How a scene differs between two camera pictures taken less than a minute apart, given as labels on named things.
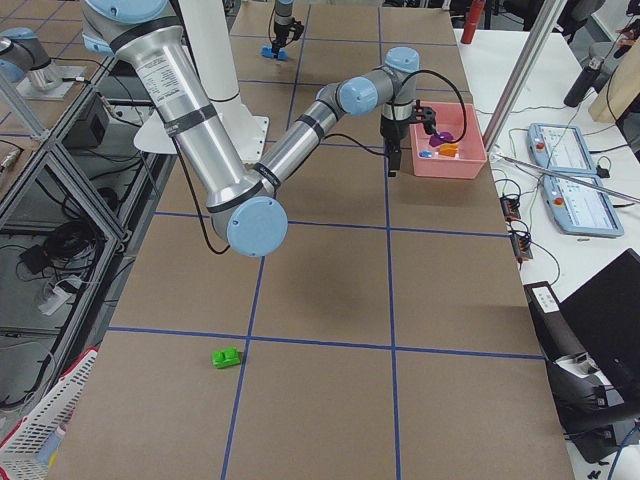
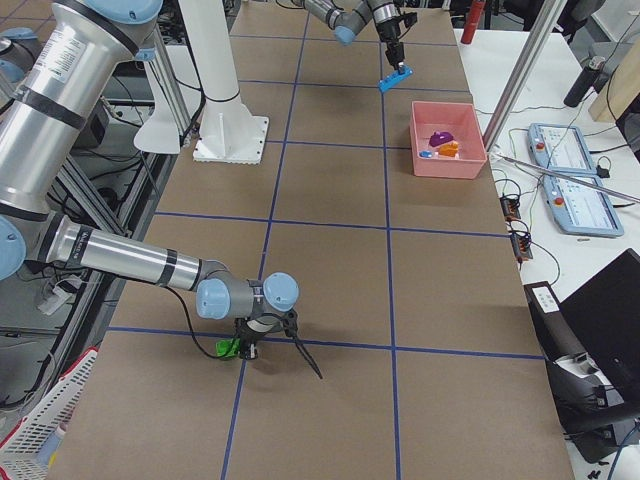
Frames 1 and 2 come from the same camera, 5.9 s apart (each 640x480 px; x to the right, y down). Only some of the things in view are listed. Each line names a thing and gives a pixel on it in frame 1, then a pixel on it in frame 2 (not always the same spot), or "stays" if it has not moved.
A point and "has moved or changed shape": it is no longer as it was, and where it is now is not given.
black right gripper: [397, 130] → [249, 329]
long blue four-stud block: [267, 51] has moved or changed shape
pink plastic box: [471, 147] stays
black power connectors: [510, 207] stays
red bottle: [477, 8] stays
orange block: [448, 149] stays
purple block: [442, 137] stays
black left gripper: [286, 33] → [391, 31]
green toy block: [227, 357] → [227, 347]
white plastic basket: [19, 452] stays
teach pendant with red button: [559, 148] stays
